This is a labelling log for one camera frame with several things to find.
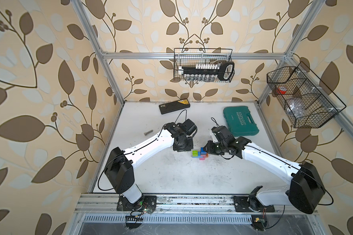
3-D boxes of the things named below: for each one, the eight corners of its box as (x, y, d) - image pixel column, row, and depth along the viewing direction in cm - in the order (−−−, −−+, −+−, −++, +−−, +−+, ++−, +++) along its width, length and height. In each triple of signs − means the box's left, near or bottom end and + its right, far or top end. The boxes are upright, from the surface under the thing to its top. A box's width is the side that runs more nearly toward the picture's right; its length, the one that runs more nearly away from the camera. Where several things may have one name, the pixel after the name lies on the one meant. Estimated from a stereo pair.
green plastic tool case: (229, 136, 102) (231, 132, 98) (222, 110, 118) (224, 106, 114) (257, 136, 102) (260, 132, 98) (246, 110, 118) (249, 105, 114)
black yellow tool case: (161, 114, 115) (160, 112, 113) (158, 107, 120) (158, 105, 118) (190, 107, 120) (190, 105, 118) (186, 100, 125) (186, 98, 123)
